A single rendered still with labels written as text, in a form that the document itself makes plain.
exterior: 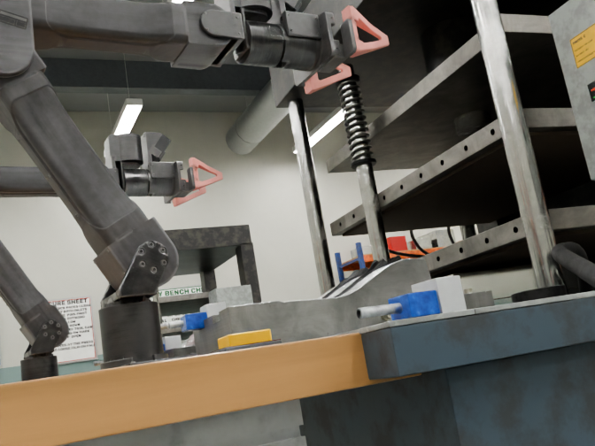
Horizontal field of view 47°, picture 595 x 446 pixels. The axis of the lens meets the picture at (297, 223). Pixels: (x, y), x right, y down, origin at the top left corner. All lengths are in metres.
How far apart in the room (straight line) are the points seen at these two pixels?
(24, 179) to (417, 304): 0.84
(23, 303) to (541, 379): 0.97
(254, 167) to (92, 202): 8.64
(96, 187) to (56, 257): 7.73
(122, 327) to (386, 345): 0.33
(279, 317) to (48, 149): 0.51
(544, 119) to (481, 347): 1.29
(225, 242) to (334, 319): 4.79
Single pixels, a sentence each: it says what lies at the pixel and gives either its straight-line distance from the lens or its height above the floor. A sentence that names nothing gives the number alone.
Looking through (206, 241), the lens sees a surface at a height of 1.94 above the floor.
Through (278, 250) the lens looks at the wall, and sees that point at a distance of 9.16.
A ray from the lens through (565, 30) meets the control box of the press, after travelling 1.71.
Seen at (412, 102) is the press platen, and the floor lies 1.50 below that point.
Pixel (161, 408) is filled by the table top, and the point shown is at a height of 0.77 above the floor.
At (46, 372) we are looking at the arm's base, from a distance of 1.32.
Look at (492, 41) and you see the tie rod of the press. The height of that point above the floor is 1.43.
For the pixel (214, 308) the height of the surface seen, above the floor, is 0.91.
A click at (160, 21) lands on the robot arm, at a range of 0.86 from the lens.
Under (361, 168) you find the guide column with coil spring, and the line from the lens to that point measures 2.28.
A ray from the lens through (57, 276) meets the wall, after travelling 8.44.
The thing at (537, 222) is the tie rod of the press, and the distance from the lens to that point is 1.59.
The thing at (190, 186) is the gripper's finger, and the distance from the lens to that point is 1.43.
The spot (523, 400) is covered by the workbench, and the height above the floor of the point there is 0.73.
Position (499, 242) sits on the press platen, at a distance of 1.78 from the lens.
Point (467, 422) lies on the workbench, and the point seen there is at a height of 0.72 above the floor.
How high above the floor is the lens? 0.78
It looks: 12 degrees up
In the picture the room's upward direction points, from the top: 10 degrees counter-clockwise
